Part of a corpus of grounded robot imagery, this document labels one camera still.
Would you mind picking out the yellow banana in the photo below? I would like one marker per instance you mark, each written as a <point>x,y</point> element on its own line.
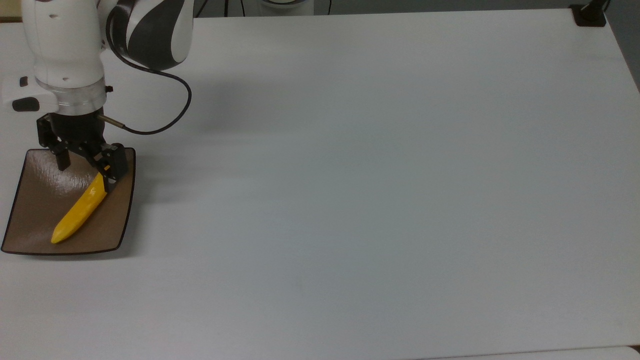
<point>77,215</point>

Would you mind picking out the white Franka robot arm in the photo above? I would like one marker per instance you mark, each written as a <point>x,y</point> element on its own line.
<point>65,45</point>

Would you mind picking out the square brown ceramic plate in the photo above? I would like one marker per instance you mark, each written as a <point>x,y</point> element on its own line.
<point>35,200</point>

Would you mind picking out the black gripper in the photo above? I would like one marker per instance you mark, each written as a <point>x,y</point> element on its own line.
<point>77,131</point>

